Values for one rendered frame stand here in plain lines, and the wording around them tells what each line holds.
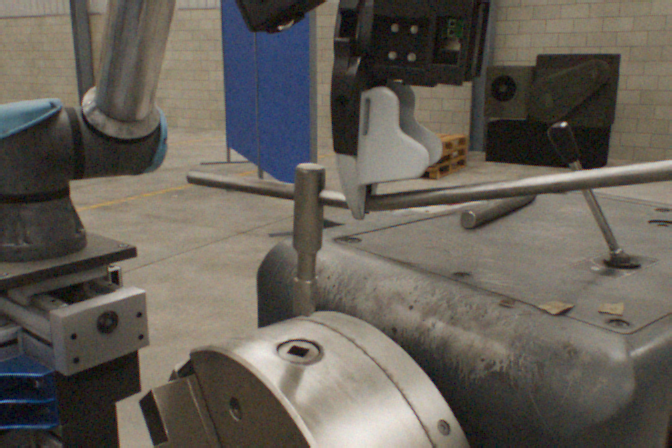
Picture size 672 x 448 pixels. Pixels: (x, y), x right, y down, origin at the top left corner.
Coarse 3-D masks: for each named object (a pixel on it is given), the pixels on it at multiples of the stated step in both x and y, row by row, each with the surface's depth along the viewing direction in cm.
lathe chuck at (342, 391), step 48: (240, 336) 56; (288, 336) 54; (336, 336) 54; (240, 384) 50; (288, 384) 47; (336, 384) 49; (384, 384) 50; (240, 432) 52; (288, 432) 46; (336, 432) 45; (384, 432) 47
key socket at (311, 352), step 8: (288, 344) 53; (296, 344) 53; (304, 344) 53; (280, 352) 51; (288, 352) 52; (296, 352) 53; (304, 352) 52; (312, 352) 52; (296, 360) 50; (304, 360) 50
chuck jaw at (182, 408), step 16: (192, 368) 57; (176, 384) 55; (192, 384) 56; (144, 400) 56; (160, 400) 54; (176, 400) 54; (192, 400) 55; (144, 416) 56; (160, 416) 53; (176, 416) 54; (192, 416) 54; (208, 416) 55; (160, 432) 54; (176, 432) 53; (192, 432) 54; (208, 432) 55
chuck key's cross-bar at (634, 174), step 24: (624, 168) 39; (648, 168) 39; (264, 192) 48; (288, 192) 47; (336, 192) 46; (408, 192) 45; (432, 192) 44; (456, 192) 43; (480, 192) 42; (504, 192) 42; (528, 192) 41; (552, 192) 41
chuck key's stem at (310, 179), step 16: (304, 176) 46; (320, 176) 46; (304, 192) 46; (304, 208) 47; (320, 208) 47; (304, 224) 47; (320, 224) 48; (304, 240) 47; (320, 240) 48; (304, 256) 48; (304, 272) 49; (304, 288) 49; (304, 304) 49
